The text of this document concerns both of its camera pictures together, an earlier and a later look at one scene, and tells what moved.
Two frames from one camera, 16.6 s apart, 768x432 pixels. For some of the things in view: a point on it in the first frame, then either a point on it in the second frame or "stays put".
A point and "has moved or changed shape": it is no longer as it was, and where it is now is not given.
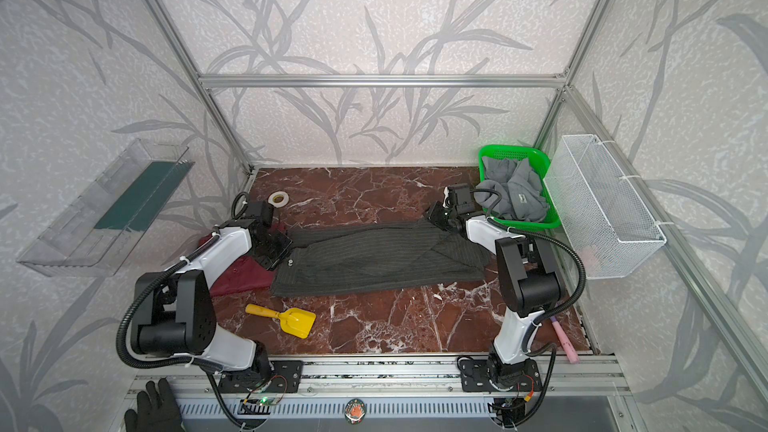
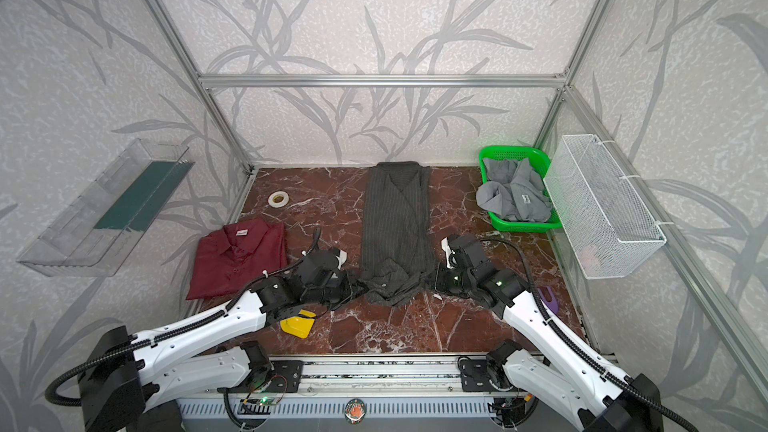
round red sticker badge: (355, 411) stays put
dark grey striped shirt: (359, 257) has moved or changed shape
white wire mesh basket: (606, 223) stays put
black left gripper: (273, 249) → (342, 283)
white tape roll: (278, 199) stays put
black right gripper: (439, 213) → (447, 279)
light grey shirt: (512, 190) stays put
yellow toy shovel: (293, 320) stays put
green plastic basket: (541, 163) stays put
